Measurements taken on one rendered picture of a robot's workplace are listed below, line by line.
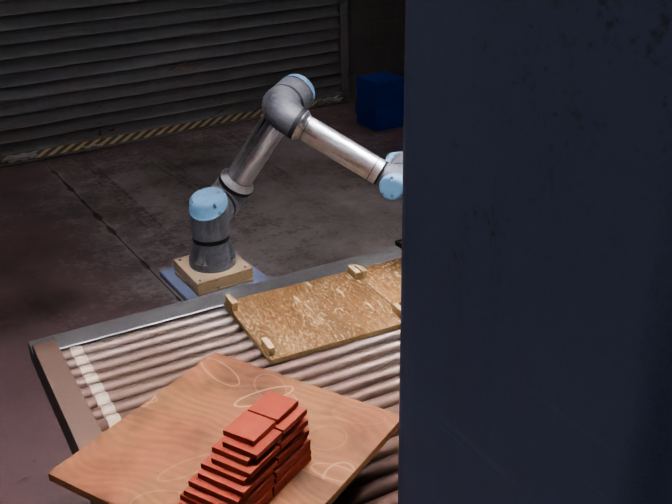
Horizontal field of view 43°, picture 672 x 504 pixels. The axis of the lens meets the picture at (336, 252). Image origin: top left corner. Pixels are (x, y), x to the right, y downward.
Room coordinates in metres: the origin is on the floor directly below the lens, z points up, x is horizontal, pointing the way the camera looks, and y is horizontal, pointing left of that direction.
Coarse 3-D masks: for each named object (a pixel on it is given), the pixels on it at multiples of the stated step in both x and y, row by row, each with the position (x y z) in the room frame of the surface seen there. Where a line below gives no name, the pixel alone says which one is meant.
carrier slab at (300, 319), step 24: (288, 288) 2.23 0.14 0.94; (312, 288) 2.23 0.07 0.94; (336, 288) 2.22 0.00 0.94; (360, 288) 2.22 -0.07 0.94; (240, 312) 2.09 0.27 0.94; (264, 312) 2.09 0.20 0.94; (288, 312) 2.09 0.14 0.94; (312, 312) 2.08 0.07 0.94; (336, 312) 2.08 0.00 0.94; (360, 312) 2.08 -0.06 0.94; (384, 312) 2.07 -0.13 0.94; (264, 336) 1.96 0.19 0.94; (288, 336) 1.96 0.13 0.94; (312, 336) 1.95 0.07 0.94; (336, 336) 1.95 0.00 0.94; (360, 336) 1.96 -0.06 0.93
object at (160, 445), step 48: (192, 384) 1.59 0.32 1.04; (240, 384) 1.58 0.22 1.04; (288, 384) 1.58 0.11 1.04; (144, 432) 1.42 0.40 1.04; (192, 432) 1.41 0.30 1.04; (336, 432) 1.40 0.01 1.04; (384, 432) 1.40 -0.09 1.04; (96, 480) 1.27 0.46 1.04; (144, 480) 1.27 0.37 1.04; (336, 480) 1.26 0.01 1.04
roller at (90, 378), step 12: (228, 336) 1.99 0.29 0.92; (240, 336) 2.00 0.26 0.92; (192, 348) 1.93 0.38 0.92; (204, 348) 1.94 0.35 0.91; (216, 348) 1.95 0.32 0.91; (144, 360) 1.88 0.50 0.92; (156, 360) 1.88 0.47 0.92; (168, 360) 1.89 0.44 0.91; (108, 372) 1.83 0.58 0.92; (120, 372) 1.83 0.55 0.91; (132, 372) 1.84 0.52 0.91; (84, 384) 1.79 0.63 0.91
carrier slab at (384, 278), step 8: (376, 264) 2.38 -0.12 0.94; (384, 264) 2.37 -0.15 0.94; (392, 264) 2.37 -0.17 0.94; (400, 264) 2.37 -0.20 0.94; (368, 272) 2.32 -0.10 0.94; (376, 272) 2.32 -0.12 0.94; (384, 272) 2.32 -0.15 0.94; (392, 272) 2.32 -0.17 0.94; (400, 272) 2.32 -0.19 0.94; (368, 280) 2.27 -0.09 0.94; (376, 280) 2.27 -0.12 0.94; (384, 280) 2.27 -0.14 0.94; (392, 280) 2.27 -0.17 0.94; (400, 280) 2.27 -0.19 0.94; (376, 288) 2.22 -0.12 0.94; (384, 288) 2.22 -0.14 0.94; (392, 288) 2.22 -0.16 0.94; (400, 288) 2.21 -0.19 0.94; (384, 296) 2.17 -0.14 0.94; (392, 296) 2.17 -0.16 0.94; (400, 296) 2.17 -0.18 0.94
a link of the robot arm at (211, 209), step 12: (204, 192) 2.46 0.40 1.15; (216, 192) 2.46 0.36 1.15; (192, 204) 2.41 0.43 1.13; (204, 204) 2.40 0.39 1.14; (216, 204) 2.40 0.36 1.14; (228, 204) 2.46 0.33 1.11; (192, 216) 2.40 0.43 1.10; (204, 216) 2.38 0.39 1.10; (216, 216) 2.39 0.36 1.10; (228, 216) 2.44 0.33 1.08; (192, 228) 2.41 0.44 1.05; (204, 228) 2.39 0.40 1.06; (216, 228) 2.39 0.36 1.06; (228, 228) 2.44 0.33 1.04; (204, 240) 2.39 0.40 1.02; (216, 240) 2.39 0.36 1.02
